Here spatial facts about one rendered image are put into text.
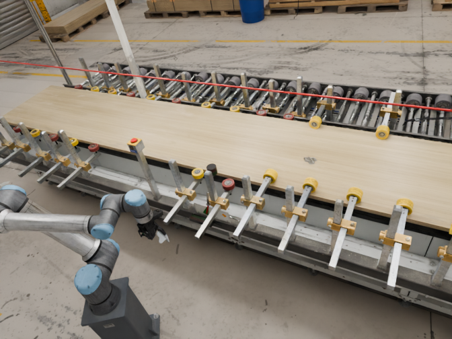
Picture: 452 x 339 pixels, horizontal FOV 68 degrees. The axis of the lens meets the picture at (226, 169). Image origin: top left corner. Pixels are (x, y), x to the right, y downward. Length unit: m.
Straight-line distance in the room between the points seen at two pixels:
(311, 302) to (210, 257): 0.88
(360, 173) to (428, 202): 0.39
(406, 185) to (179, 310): 1.79
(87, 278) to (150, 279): 1.00
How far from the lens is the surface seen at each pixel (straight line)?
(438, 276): 1.98
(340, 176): 2.15
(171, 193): 2.60
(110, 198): 1.72
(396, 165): 2.29
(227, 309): 2.67
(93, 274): 2.04
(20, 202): 2.00
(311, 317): 2.61
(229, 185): 2.12
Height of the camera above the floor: 2.38
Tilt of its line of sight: 41 degrees down
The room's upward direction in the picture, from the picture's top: 12 degrees counter-clockwise
